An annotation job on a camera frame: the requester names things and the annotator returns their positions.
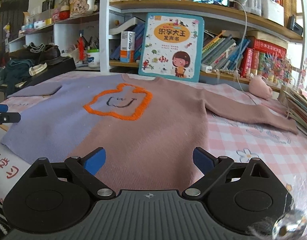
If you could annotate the children's picture book teal border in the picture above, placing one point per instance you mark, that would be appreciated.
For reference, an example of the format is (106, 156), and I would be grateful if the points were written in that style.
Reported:
(172, 46)

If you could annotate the dark green clothing pile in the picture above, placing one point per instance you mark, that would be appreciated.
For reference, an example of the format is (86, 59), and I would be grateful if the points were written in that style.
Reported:
(16, 71)

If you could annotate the red books row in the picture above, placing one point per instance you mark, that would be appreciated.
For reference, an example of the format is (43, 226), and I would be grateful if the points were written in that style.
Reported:
(262, 58)

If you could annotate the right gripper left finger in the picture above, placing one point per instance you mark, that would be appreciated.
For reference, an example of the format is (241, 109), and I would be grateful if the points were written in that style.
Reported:
(84, 169)

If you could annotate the wooden and white bookshelf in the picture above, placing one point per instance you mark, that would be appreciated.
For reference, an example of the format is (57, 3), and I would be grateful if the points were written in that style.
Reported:
(102, 29)

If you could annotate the pink plush toy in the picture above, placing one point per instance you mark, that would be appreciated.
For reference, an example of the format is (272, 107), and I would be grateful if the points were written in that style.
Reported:
(259, 88)

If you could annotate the white jar green lid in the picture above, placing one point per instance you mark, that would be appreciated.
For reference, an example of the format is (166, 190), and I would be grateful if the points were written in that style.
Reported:
(93, 58)

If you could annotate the row of leaning books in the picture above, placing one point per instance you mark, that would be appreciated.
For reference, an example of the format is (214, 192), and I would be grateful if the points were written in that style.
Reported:
(223, 52)

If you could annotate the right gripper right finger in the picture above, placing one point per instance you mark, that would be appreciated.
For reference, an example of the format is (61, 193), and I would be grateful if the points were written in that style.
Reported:
(214, 170)

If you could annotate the pink checkered tablecloth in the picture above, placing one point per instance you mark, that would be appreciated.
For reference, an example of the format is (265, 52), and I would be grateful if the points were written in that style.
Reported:
(283, 151)

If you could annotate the white and orange box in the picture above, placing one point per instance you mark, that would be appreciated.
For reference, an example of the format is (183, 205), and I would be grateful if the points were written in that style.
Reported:
(127, 44)

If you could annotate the white storage box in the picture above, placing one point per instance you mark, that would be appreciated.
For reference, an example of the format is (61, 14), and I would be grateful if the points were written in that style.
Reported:
(272, 11)

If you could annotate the stack of books at right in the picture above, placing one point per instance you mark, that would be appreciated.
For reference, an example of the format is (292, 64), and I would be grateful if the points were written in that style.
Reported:
(296, 103)

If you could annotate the brown leather shoe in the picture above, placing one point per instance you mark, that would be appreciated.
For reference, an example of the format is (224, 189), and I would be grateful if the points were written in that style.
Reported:
(50, 55)

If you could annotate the pink and purple sweater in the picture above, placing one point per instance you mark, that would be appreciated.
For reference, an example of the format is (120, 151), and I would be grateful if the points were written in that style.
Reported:
(148, 128)

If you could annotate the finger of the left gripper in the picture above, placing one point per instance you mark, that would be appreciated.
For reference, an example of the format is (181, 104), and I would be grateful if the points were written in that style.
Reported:
(11, 117)
(3, 108)

